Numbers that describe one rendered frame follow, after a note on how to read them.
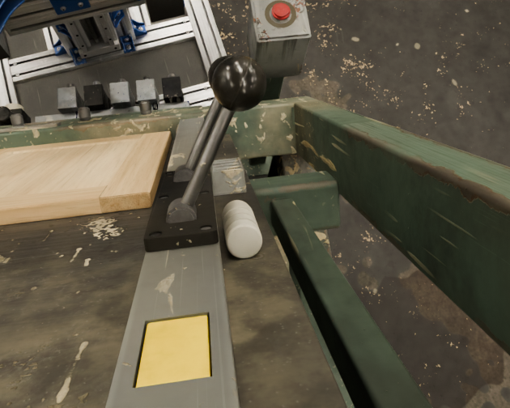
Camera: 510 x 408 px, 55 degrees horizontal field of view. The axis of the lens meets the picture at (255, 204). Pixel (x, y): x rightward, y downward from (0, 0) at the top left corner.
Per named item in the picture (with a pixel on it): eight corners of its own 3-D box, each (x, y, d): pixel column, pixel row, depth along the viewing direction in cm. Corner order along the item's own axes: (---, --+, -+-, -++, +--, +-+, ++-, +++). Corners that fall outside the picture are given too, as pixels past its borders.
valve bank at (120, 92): (201, 97, 139) (195, 51, 116) (206, 144, 136) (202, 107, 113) (19, 116, 135) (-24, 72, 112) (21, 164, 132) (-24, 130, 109)
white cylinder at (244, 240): (264, 257, 40) (253, 225, 48) (261, 223, 39) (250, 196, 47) (227, 261, 40) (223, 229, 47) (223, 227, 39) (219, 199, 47)
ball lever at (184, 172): (198, 190, 50) (252, 65, 47) (199, 200, 46) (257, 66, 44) (163, 176, 49) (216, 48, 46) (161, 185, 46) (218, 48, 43)
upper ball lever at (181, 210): (199, 229, 39) (271, 69, 36) (200, 247, 35) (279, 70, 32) (154, 212, 38) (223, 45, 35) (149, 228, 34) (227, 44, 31)
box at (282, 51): (292, 35, 125) (303, -12, 108) (300, 77, 122) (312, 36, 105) (246, 39, 124) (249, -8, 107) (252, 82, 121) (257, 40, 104)
